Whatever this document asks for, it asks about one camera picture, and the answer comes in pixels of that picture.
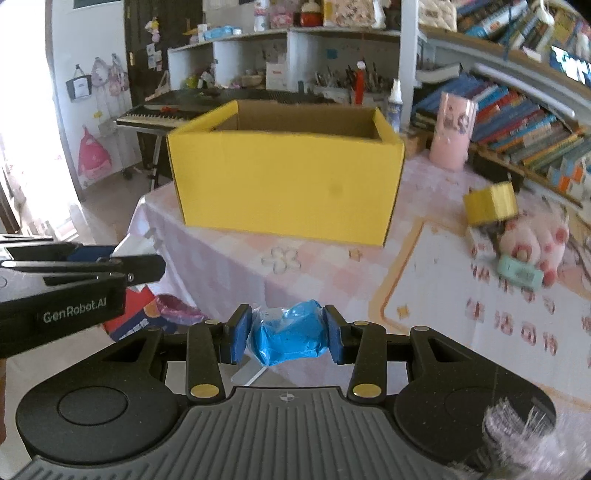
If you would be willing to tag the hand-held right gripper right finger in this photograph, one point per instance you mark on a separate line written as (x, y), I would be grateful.
(334, 344)

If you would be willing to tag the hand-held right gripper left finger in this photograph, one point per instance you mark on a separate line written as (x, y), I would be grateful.
(240, 344)

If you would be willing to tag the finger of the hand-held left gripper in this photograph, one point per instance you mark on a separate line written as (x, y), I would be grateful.
(138, 268)
(92, 253)

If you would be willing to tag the blue plastic bag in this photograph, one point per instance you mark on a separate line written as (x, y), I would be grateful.
(291, 334)

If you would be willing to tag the yellow cardboard box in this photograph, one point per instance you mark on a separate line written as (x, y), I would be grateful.
(286, 184)

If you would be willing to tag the yellow tape roll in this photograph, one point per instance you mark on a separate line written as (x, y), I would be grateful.
(491, 205)

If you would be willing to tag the pink plush toy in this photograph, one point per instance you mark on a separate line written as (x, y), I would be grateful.
(535, 235)

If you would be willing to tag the pink checkered cloth desktop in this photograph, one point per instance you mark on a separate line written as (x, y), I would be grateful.
(221, 263)

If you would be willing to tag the pink plastic bag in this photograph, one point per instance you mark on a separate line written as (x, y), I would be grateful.
(180, 310)

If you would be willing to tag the pink backpack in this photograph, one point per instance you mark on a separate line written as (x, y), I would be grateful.
(93, 159)

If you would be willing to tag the black keyboard stand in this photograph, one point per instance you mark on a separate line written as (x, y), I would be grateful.
(154, 157)

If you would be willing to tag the printed calendar desk mat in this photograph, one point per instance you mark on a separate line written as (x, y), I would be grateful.
(438, 286)

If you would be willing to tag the black electric keyboard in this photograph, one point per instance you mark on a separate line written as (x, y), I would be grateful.
(152, 115)

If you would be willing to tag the dark tote bag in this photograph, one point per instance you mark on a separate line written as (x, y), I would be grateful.
(79, 85)

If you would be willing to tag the hanging pink bags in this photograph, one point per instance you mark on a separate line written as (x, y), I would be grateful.
(111, 76)

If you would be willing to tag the mint green box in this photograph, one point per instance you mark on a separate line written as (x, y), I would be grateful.
(521, 273)

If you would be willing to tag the dark door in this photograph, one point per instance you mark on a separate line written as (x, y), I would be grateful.
(147, 27)

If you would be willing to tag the pink cylinder cup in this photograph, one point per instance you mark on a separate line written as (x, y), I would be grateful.
(450, 138)

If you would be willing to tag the white box with red label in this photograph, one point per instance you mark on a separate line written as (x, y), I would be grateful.
(277, 76)

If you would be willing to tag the blue tissue pack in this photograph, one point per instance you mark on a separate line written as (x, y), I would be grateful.
(222, 32)

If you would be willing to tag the pen holder with pens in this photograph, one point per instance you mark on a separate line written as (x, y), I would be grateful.
(351, 87)

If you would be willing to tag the white cubby shelf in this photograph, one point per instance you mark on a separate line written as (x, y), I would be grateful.
(295, 46)

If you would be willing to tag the white plastic bottle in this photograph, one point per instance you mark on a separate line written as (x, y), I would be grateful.
(262, 16)

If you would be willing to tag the pink patterned box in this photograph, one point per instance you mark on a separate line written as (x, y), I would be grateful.
(282, 19)

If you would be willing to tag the long row of books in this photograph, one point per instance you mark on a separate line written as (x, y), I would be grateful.
(521, 124)

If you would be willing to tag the red and white figurine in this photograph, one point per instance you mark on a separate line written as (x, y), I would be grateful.
(310, 16)

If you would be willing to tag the floral house-shaped bag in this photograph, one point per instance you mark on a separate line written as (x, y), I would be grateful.
(353, 13)

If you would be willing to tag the wooden bookshelf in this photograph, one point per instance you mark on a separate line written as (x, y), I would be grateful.
(498, 55)

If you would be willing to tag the white knit bag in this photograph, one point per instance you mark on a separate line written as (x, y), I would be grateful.
(437, 14)

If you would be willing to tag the short row of books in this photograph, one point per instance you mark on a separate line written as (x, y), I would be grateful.
(508, 23)

